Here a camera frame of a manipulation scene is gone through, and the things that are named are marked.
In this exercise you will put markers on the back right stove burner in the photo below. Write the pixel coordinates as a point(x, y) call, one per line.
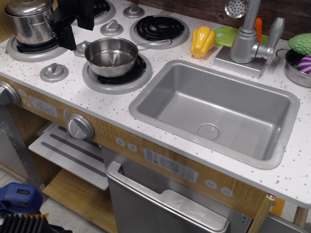
point(159, 32)

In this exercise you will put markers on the grey stove knob back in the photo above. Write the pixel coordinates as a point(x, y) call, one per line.
point(134, 11)

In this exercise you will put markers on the back left stove burner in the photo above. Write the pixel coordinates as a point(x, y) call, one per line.
point(104, 11)

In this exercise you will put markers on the green toy cutting board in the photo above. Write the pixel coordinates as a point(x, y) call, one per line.
point(225, 36)

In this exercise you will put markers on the blue clamp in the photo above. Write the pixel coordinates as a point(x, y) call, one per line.
point(20, 198)

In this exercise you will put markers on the orange toy carrot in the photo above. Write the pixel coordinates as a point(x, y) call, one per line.
point(258, 27)

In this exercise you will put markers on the white oven shelf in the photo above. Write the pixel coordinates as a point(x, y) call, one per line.
point(82, 158)

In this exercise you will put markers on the steel bowl at right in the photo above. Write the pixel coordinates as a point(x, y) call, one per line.
point(292, 59)

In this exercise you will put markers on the grey oven door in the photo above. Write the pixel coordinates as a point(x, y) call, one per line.
point(16, 164)

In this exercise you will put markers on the grey stove knob upper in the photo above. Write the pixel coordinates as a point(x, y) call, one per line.
point(112, 28)

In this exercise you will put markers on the grey stove knob middle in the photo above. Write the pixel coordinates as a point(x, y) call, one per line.
point(80, 49)

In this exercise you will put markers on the silver oven dial left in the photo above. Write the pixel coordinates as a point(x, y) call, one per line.
point(8, 94)

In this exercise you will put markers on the grey stove knob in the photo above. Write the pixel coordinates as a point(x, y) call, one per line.
point(54, 73)
point(134, 11)
point(80, 49)
point(112, 28)

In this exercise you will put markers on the front right stove burner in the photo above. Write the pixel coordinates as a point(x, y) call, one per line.
point(134, 80)

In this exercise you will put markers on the steel pot with lid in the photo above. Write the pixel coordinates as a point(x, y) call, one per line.
point(29, 19)

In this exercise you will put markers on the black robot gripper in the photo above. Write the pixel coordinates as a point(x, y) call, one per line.
point(70, 10)

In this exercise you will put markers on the small steel saucepan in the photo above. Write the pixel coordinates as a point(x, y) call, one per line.
point(114, 56)

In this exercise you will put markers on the steel perforated ladle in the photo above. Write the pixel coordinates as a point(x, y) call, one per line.
point(236, 8)

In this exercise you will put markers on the black ribbed block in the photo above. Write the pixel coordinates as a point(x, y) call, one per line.
point(25, 224)

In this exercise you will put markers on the silver oven dial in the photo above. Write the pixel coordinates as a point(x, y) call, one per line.
point(8, 94)
point(79, 127)

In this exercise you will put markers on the silver oven dial right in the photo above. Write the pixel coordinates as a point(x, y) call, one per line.
point(79, 127)

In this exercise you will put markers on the silver toy faucet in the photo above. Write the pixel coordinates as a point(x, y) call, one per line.
point(247, 56)

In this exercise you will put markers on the yellow toy bell pepper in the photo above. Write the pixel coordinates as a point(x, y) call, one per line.
point(203, 39)

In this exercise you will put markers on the grey stove knob front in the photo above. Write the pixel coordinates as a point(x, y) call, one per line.
point(54, 73)

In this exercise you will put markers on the stove burner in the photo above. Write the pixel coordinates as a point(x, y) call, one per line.
point(134, 80)
point(104, 11)
point(159, 32)
point(29, 56)

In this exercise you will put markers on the grey plastic sink basin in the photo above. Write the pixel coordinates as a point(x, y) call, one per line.
point(245, 120)

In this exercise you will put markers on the purple striped toy vegetable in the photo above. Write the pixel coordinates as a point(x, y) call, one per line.
point(304, 65)

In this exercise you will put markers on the front left stove burner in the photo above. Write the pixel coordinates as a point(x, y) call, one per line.
point(29, 56)

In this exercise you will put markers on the green toy bitter gourd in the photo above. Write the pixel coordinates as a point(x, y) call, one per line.
point(301, 43)

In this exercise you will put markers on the silver dishwasher door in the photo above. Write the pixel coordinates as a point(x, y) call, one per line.
point(145, 201)

